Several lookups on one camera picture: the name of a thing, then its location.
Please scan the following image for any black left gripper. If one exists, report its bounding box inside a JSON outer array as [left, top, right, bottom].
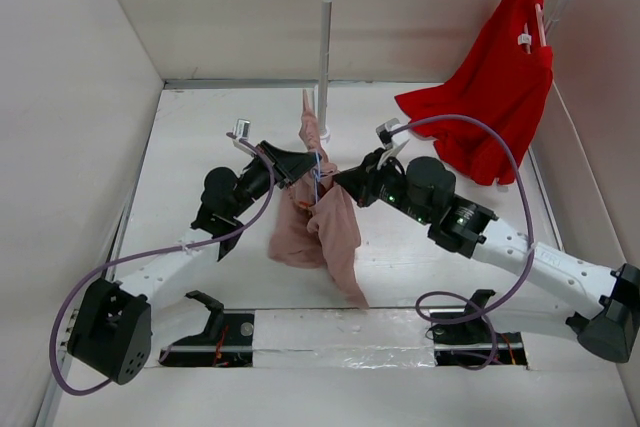
[[228, 141, 320, 218]]

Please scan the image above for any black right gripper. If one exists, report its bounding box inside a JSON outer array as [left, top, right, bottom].
[[333, 147, 432, 226]]

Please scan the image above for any lavender wire hanger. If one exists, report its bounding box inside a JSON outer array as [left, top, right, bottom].
[[311, 150, 337, 205]]

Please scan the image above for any pink printed t shirt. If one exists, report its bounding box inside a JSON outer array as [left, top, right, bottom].
[[267, 93, 369, 309]]

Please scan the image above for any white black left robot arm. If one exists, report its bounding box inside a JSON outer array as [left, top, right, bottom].
[[67, 139, 317, 385]]

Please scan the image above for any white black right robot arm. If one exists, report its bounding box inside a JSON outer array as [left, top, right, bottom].
[[335, 150, 639, 363]]

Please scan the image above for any red t shirt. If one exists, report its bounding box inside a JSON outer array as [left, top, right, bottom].
[[395, 0, 553, 186]]

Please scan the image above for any pink plastic hanger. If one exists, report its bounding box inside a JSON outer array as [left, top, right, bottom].
[[518, 3, 547, 54]]

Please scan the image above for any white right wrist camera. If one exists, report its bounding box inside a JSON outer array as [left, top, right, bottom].
[[376, 118, 410, 170]]

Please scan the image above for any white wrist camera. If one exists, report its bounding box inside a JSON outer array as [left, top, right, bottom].
[[226, 119, 263, 157], [376, 118, 410, 170]]

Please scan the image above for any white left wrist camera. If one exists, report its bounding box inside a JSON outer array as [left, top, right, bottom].
[[226, 119, 263, 157]]

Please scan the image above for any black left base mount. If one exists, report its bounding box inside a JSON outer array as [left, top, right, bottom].
[[158, 290, 255, 368]]

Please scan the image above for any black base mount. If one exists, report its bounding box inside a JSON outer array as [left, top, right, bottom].
[[425, 305, 528, 369], [158, 290, 255, 368]]

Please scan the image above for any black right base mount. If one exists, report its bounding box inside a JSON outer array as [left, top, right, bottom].
[[425, 305, 528, 369]]

